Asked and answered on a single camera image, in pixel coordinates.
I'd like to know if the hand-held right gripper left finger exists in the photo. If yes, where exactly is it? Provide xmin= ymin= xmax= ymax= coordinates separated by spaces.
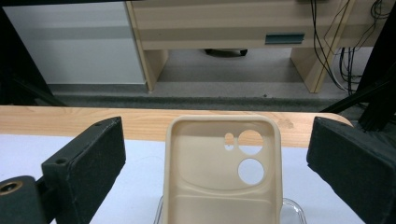
xmin=41 ymin=116 xmax=127 ymax=224

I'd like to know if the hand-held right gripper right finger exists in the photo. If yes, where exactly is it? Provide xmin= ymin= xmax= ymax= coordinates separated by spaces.
xmin=305 ymin=116 xmax=396 ymax=224

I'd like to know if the clear plastic packaging tray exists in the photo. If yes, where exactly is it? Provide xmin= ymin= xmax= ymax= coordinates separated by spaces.
xmin=153 ymin=195 xmax=308 ymax=224

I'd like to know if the beige phone case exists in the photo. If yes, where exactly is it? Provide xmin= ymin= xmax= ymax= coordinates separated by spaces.
xmin=162 ymin=115 xmax=284 ymax=224

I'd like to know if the white table sheet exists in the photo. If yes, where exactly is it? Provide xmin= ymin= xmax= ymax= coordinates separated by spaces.
xmin=0 ymin=133 xmax=366 ymax=224

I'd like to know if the wooden board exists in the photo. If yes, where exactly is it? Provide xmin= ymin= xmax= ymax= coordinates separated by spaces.
xmin=0 ymin=105 xmax=355 ymax=149

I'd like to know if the white cabinet panel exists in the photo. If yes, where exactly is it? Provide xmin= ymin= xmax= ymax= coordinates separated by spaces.
xmin=2 ymin=1 xmax=148 ymax=85

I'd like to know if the black curtain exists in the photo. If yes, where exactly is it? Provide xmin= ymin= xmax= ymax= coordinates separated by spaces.
xmin=0 ymin=6 xmax=54 ymax=105

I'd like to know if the grey desk label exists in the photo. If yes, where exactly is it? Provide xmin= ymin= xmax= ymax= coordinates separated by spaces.
xmin=264 ymin=33 xmax=305 ymax=46

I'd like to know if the black chair base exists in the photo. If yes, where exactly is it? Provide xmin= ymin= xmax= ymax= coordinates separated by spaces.
xmin=204 ymin=48 xmax=249 ymax=59

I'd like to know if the light wooden desk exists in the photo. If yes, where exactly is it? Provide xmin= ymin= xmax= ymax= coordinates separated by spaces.
xmin=125 ymin=0 xmax=396 ymax=94

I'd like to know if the black frame strut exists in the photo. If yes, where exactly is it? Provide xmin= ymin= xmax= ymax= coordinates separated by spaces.
xmin=320 ymin=6 xmax=396 ymax=133
xmin=0 ymin=74 xmax=67 ymax=107

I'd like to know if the hanging cable bundle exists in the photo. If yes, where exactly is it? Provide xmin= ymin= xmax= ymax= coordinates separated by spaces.
xmin=309 ymin=0 xmax=388 ymax=95

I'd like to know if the black frame crossbar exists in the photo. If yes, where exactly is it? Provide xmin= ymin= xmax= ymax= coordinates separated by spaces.
xmin=0 ymin=0 xmax=132 ymax=7

